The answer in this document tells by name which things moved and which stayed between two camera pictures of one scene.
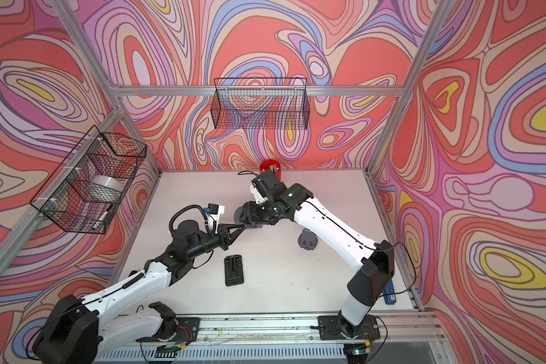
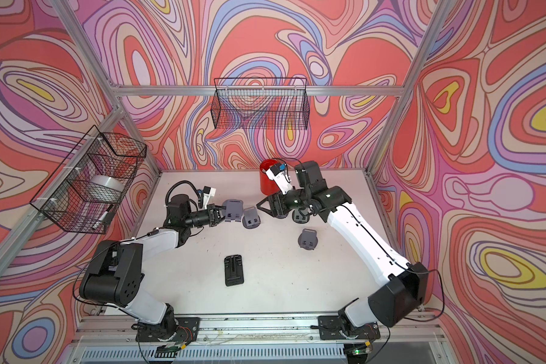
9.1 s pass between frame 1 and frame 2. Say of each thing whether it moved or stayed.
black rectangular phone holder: stayed
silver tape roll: stayed
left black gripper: moved
